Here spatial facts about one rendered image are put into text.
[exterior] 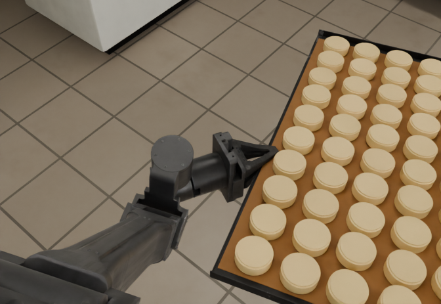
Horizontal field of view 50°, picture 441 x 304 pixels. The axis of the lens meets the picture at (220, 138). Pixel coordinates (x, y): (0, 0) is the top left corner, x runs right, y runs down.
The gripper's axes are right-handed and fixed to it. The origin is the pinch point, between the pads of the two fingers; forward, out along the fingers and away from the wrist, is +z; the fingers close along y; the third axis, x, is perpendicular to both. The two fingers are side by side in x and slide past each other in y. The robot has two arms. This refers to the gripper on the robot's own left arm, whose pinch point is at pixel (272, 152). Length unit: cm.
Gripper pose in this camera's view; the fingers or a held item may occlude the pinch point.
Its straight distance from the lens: 76.7
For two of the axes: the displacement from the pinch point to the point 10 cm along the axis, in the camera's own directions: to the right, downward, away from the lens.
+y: -0.2, 6.8, 7.3
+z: 9.2, -2.8, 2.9
